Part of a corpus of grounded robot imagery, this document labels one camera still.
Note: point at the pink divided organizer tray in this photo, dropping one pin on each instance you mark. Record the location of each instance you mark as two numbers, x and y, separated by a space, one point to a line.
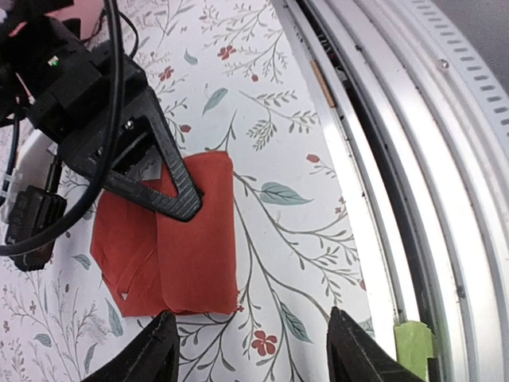
88 11

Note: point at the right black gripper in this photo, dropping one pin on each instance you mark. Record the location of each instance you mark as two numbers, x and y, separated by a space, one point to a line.
71 88

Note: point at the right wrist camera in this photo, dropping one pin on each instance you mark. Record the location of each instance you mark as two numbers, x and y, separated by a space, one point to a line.
34 210

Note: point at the front aluminium rail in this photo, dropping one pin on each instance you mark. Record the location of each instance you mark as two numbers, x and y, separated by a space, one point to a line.
416 125

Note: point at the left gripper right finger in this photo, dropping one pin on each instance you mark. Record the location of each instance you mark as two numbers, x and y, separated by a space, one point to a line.
352 355

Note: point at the green tape piece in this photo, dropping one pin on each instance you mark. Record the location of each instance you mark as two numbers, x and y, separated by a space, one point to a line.
415 347

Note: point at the floral patterned table mat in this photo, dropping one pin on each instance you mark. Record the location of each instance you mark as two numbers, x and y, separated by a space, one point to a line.
227 79

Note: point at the red cloth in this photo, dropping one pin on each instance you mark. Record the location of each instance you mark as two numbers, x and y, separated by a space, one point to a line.
151 263

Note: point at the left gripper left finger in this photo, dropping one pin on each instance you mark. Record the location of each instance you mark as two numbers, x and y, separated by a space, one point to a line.
152 356

